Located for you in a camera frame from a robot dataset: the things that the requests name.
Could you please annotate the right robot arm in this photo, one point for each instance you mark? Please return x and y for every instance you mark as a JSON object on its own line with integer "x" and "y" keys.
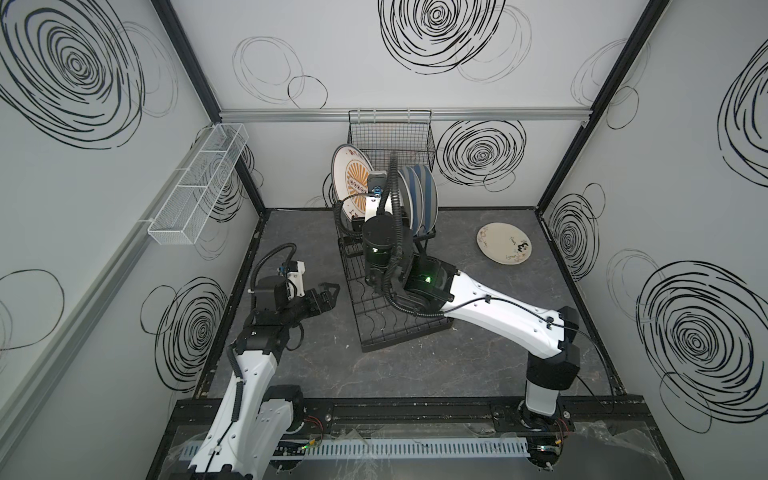
{"x": 424, "y": 286}

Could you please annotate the orange sunburst plate back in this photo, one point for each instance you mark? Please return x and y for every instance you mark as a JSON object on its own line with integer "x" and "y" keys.
{"x": 350, "y": 170}

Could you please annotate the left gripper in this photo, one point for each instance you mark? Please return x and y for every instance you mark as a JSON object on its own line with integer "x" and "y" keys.
{"x": 318, "y": 298}

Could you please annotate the black wire wall basket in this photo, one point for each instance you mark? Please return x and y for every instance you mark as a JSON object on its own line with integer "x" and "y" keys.
{"x": 407, "y": 133}

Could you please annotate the white mesh wall shelf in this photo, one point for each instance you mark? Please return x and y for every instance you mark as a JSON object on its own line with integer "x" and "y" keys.
{"x": 188, "y": 207}

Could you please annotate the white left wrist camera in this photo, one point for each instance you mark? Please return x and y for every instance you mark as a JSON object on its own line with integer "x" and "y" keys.
{"x": 294, "y": 274}

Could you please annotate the white slotted cable duct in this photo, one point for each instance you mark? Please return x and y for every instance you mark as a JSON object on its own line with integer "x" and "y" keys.
{"x": 383, "y": 448}

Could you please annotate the blue striped plate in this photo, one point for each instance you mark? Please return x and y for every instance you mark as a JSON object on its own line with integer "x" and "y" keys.
{"x": 430, "y": 198}
{"x": 415, "y": 189}

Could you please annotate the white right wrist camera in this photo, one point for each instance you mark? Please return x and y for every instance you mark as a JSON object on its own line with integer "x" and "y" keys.
{"x": 377, "y": 194}

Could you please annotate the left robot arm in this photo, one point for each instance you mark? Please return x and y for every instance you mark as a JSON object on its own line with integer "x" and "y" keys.
{"x": 254, "y": 415}

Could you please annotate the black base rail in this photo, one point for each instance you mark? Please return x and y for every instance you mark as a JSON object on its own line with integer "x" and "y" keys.
{"x": 502, "y": 412}

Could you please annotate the cream plate with cat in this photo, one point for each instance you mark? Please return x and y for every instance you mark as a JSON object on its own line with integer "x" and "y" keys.
{"x": 504, "y": 243}

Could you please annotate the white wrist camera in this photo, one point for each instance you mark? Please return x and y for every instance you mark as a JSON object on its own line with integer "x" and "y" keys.
{"x": 377, "y": 194}
{"x": 294, "y": 274}

